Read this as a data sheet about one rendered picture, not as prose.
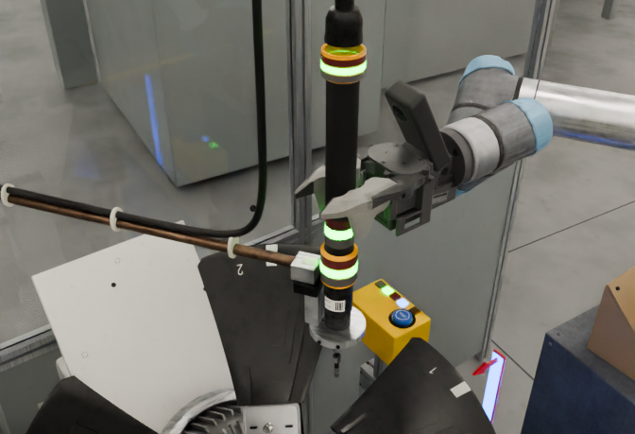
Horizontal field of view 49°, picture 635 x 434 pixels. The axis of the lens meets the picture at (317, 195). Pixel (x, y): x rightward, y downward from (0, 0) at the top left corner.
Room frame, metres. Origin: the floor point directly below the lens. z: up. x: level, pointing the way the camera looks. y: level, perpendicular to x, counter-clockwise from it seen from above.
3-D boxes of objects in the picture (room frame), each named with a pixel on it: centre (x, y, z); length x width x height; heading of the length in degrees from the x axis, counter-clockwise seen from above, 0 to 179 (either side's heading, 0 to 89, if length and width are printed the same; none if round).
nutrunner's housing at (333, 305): (0.63, -0.02, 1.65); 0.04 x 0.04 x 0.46
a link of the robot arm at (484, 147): (0.74, -0.18, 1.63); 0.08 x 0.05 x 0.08; 36
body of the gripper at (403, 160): (0.69, -0.11, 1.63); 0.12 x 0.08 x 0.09; 126
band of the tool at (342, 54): (0.63, -0.02, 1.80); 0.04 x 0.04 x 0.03
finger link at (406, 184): (0.64, -0.08, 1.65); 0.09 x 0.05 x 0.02; 136
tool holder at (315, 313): (0.63, -0.02, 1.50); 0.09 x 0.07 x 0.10; 70
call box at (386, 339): (1.08, -0.15, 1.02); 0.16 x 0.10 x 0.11; 36
